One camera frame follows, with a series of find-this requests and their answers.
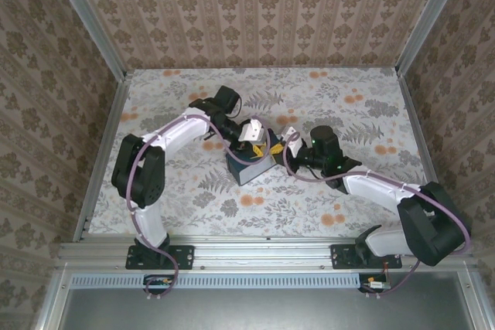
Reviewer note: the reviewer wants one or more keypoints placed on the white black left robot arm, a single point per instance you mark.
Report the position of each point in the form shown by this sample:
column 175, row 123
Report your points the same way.
column 178, row 133

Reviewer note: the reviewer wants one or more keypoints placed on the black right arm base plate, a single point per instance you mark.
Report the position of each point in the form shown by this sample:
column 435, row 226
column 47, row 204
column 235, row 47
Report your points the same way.
column 342, row 256

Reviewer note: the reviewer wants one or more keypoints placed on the aluminium corner post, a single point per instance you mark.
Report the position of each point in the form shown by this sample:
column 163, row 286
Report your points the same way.
column 89, row 17
column 429, row 13

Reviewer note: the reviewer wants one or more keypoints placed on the aluminium side rail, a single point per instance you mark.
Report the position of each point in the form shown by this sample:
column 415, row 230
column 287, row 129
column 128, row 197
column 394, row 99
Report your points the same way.
column 102, row 160
column 419, row 133

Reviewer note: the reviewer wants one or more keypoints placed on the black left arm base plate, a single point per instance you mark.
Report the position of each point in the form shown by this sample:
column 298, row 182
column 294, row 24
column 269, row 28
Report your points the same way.
column 181, row 256

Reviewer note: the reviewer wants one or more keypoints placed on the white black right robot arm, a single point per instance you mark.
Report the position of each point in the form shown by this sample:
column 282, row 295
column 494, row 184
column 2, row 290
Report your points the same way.
column 371, row 189

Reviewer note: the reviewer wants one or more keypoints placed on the dark blue box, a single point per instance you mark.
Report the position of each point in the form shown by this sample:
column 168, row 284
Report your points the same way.
column 251, row 173

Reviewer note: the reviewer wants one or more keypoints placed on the floral tablecloth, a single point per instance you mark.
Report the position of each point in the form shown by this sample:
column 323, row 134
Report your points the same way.
column 270, row 210

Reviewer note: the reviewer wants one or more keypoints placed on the grey metal sheet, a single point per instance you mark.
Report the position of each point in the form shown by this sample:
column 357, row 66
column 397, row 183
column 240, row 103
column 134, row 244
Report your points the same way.
column 251, row 310

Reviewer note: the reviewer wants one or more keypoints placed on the aluminium cross rail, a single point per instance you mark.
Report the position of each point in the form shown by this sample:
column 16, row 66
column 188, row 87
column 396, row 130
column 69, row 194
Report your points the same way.
column 263, row 252

